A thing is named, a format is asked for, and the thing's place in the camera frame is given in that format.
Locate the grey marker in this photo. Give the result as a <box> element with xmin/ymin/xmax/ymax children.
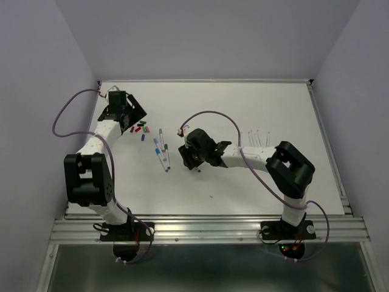
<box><xmin>159</xmin><ymin>128</ymin><xmax>165</xmax><ymax>151</ymax></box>

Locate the black marker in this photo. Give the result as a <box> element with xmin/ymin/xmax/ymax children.
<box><xmin>248</xmin><ymin>131</ymin><xmax>255</xmax><ymax>147</ymax></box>

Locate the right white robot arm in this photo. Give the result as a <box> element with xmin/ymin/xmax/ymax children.
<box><xmin>178</xmin><ymin>128</ymin><xmax>315</xmax><ymax>228</ymax></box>

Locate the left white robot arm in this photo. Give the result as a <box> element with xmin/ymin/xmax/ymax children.
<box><xmin>64</xmin><ymin>91</ymin><xmax>146</xmax><ymax>234</ymax></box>

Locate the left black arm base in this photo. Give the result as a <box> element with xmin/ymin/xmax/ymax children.
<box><xmin>92</xmin><ymin>219</ymin><xmax>154</xmax><ymax>265</ymax></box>

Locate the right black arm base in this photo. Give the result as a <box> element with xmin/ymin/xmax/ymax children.
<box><xmin>258</xmin><ymin>215</ymin><xmax>317</xmax><ymax>261</ymax></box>

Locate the light blue marker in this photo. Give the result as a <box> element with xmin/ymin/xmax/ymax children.
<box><xmin>153</xmin><ymin>138</ymin><xmax>170</xmax><ymax>170</ymax></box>

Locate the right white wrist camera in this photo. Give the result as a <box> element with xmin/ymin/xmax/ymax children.
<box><xmin>177</xmin><ymin>124</ymin><xmax>192</xmax><ymax>140</ymax></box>

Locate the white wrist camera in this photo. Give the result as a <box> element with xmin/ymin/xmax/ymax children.
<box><xmin>177</xmin><ymin>124</ymin><xmax>192</xmax><ymax>140</ymax></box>
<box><xmin>106</xmin><ymin>85</ymin><xmax>120</xmax><ymax>94</ymax></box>

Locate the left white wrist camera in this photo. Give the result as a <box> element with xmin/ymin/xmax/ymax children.
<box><xmin>106</xmin><ymin>85</ymin><xmax>120</xmax><ymax>94</ymax></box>

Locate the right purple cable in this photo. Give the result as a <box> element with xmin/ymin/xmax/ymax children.
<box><xmin>179</xmin><ymin>110</ymin><xmax>331</xmax><ymax>265</ymax></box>

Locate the purple cable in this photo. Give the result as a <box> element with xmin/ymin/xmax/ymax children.
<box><xmin>179</xmin><ymin>110</ymin><xmax>331</xmax><ymax>265</ymax></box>
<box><xmin>52</xmin><ymin>88</ymin><xmax>156</xmax><ymax>265</ymax></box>

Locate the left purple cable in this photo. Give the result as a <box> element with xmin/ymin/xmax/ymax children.
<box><xmin>52</xmin><ymin>88</ymin><xmax>156</xmax><ymax>265</ymax></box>

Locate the aluminium front rail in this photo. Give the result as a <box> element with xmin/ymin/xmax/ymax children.
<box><xmin>36</xmin><ymin>214</ymin><xmax>386</xmax><ymax>291</ymax></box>

